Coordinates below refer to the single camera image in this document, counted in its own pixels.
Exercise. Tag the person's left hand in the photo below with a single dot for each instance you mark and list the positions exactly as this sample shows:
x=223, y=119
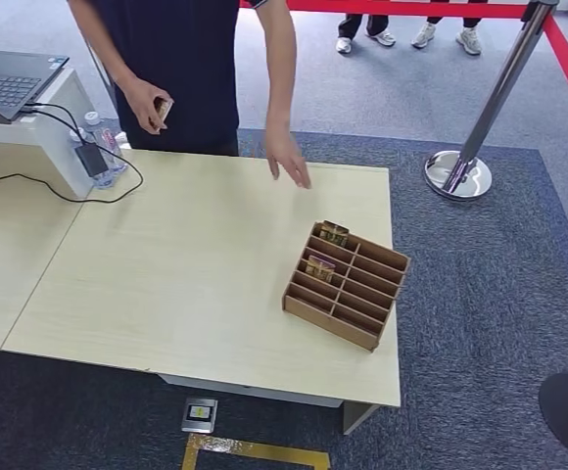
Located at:
x=284, y=152

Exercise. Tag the person's right forearm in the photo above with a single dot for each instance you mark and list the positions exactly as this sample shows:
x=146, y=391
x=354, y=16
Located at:
x=103, y=45

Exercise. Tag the clear plastic water bottle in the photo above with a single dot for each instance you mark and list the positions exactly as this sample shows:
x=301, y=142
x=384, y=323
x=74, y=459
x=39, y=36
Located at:
x=103, y=179

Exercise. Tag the white desk crossbeam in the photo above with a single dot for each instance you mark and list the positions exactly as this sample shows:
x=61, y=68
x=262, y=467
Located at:
x=249, y=390

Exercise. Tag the yellow floor tape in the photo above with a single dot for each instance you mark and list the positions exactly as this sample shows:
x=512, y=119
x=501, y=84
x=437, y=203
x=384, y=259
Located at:
x=254, y=449

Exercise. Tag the person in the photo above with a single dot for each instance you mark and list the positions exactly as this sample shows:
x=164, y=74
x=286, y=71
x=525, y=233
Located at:
x=186, y=65
x=467, y=36
x=359, y=26

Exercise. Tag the chrome stanchion post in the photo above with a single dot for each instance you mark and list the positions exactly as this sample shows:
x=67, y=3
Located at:
x=499, y=91

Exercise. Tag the desk leg panel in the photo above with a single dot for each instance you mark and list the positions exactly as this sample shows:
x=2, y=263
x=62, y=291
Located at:
x=357, y=415

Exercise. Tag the clear bottle with red label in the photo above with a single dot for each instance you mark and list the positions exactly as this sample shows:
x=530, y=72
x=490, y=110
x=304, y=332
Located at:
x=110, y=143

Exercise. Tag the black adapter box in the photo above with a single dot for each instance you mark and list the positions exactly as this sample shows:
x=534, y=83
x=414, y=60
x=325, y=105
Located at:
x=91, y=160

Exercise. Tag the brown slotted card tray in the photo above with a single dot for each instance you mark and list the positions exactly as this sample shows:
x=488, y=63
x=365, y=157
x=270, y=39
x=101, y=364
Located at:
x=333, y=321

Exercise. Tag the metal floor socket box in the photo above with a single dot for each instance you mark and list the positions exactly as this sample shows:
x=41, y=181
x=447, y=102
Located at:
x=199, y=415

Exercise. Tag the person's right hand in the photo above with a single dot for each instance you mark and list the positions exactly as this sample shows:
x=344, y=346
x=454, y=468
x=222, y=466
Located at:
x=142, y=100

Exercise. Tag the person's left forearm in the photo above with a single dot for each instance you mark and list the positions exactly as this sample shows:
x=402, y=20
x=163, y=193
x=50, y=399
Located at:
x=279, y=58

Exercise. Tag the white laptop riser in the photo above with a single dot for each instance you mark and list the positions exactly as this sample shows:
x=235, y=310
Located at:
x=54, y=139

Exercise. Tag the dark grey laptop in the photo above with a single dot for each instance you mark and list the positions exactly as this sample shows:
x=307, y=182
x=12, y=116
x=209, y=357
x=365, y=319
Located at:
x=10, y=78

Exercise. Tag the gold patterned card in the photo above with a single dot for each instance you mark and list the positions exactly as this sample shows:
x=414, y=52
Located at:
x=320, y=269
x=334, y=235
x=164, y=110

